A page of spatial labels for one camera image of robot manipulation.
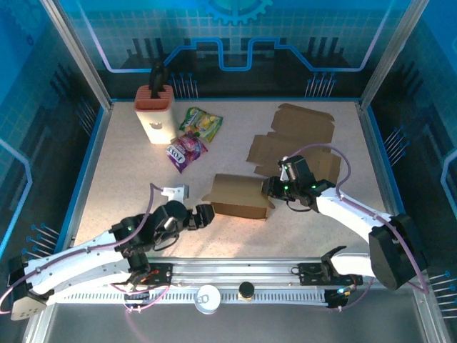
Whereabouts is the purple candy bag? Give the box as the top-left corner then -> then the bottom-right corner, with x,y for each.
165,131 -> 209,174

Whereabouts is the black round knob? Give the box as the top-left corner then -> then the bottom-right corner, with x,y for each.
238,281 -> 255,300

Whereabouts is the white round lid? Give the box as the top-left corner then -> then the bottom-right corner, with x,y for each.
194,284 -> 221,315

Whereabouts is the green yellow candy bag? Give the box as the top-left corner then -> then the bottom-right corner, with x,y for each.
178,106 -> 224,143

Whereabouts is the blue table border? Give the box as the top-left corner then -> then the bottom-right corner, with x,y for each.
52,96 -> 422,261

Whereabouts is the cream knife block terracotta top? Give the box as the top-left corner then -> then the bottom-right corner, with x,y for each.
134,84 -> 176,145

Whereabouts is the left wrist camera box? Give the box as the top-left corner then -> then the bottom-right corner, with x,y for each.
161,184 -> 189,201

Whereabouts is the aluminium frame rail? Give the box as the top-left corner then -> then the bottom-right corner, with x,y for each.
41,256 -> 429,287

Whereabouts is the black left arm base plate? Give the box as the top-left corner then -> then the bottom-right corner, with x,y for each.
124,262 -> 175,287

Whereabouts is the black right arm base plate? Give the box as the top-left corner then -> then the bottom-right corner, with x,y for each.
298,262 -> 364,286

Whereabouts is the slotted white cable duct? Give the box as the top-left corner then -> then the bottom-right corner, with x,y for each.
55,289 -> 329,304

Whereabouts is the aluminium frame post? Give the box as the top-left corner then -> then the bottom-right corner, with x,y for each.
359,0 -> 431,108
39,0 -> 114,111

